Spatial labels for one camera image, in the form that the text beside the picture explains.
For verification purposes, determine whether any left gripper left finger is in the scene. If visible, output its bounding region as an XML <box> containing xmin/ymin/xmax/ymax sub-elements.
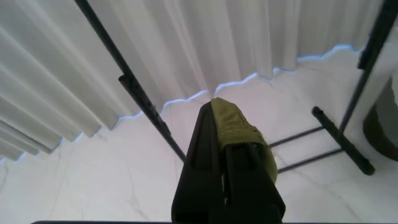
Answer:
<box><xmin>170</xmin><ymin>100</ymin><xmax>226</xmax><ymax>223</ymax></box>

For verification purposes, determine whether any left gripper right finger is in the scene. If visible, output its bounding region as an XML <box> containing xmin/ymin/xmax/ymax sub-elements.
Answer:
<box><xmin>224</xmin><ymin>143</ymin><xmax>287</xmax><ymax>219</ymax></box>

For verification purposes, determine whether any green printed shirt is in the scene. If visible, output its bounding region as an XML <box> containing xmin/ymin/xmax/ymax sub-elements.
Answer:
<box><xmin>210</xmin><ymin>96</ymin><xmax>279</xmax><ymax>185</ymax></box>

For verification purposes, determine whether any black clothes rack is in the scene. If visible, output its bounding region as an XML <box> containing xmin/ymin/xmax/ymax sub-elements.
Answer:
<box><xmin>74</xmin><ymin>0</ymin><xmax>398</xmax><ymax>177</ymax></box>

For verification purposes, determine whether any white laundry basket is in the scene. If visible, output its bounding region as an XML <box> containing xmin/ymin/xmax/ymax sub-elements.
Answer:
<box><xmin>361</xmin><ymin>67</ymin><xmax>398</xmax><ymax>163</ymax></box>

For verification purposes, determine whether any white curtain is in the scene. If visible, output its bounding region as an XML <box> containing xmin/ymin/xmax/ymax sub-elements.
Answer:
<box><xmin>0</xmin><ymin>0</ymin><xmax>387</xmax><ymax>162</ymax></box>

